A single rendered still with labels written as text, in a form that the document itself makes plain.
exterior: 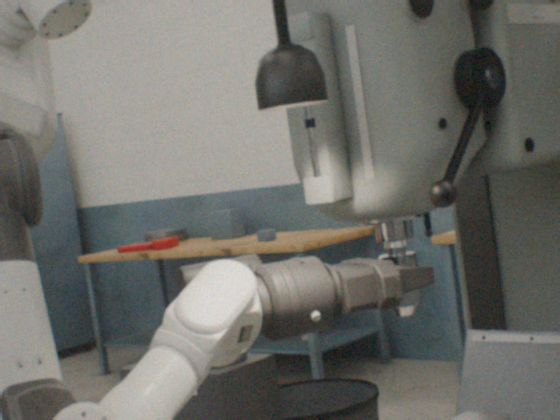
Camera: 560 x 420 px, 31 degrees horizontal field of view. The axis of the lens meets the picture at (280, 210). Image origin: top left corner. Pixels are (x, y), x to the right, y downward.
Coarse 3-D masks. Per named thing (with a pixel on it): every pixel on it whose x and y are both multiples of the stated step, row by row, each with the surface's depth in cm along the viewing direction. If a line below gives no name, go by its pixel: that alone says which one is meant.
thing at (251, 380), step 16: (128, 368) 154; (224, 368) 144; (240, 368) 144; (256, 368) 147; (272, 368) 149; (208, 384) 143; (224, 384) 142; (240, 384) 144; (256, 384) 147; (272, 384) 149; (192, 400) 145; (208, 400) 143; (224, 400) 142; (240, 400) 144; (256, 400) 146; (272, 400) 149; (176, 416) 148; (192, 416) 146; (208, 416) 144; (224, 416) 142; (240, 416) 144; (256, 416) 146; (272, 416) 149
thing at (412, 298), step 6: (402, 264) 121; (408, 264) 121; (414, 264) 121; (420, 288) 123; (408, 294) 121; (414, 294) 121; (420, 294) 122; (402, 300) 121; (408, 300) 121; (414, 300) 121; (420, 300) 122; (402, 306) 121; (408, 306) 121
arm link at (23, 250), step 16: (0, 144) 101; (0, 160) 99; (0, 176) 98; (16, 176) 99; (0, 192) 98; (16, 192) 99; (0, 208) 98; (16, 208) 100; (0, 224) 97; (16, 224) 98; (0, 240) 96; (16, 240) 98; (0, 256) 96; (16, 256) 97; (32, 256) 99
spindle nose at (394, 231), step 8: (376, 224) 122; (384, 224) 121; (392, 224) 120; (400, 224) 120; (408, 224) 121; (376, 232) 122; (384, 232) 121; (392, 232) 120; (400, 232) 121; (408, 232) 121; (376, 240) 122; (384, 240) 121; (392, 240) 121
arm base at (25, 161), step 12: (0, 132) 106; (12, 132) 105; (12, 144) 101; (24, 144) 101; (24, 156) 100; (24, 168) 99; (36, 168) 100; (24, 180) 99; (36, 180) 99; (24, 192) 99; (36, 192) 99; (24, 204) 100; (36, 204) 100; (24, 216) 101; (36, 216) 101
